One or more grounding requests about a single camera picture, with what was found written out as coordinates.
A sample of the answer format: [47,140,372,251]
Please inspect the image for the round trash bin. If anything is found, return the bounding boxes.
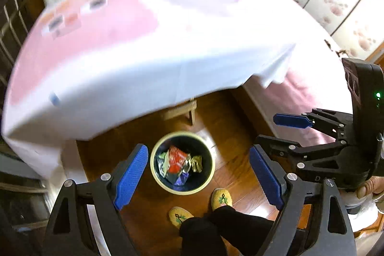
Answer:
[150,131,216,196]

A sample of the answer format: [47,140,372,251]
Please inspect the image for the person's right hand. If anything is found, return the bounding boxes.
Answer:
[357,176,384,199]

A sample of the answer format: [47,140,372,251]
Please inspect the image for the pink bed sheet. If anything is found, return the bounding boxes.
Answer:
[243,72,352,146]

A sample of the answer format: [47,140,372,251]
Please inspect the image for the black trouser legs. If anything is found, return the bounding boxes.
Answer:
[179,205,273,255]

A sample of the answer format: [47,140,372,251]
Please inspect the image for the right yellow slipper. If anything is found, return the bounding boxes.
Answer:
[211,188,232,210]

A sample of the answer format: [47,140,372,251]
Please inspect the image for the yellow slipper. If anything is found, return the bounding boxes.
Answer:
[168,207,193,229]
[211,188,232,210]

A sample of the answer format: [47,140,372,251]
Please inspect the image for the left yellow slipper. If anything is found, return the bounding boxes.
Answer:
[168,207,193,229]

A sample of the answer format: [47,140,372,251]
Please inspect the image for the small wooden stool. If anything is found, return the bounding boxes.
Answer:
[163,99,197,125]

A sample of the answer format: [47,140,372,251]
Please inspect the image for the cartoon printed bed mat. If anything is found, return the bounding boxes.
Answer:
[1,0,300,178]

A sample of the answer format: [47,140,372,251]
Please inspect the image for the metal window grille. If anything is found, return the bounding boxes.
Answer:
[0,0,34,89]

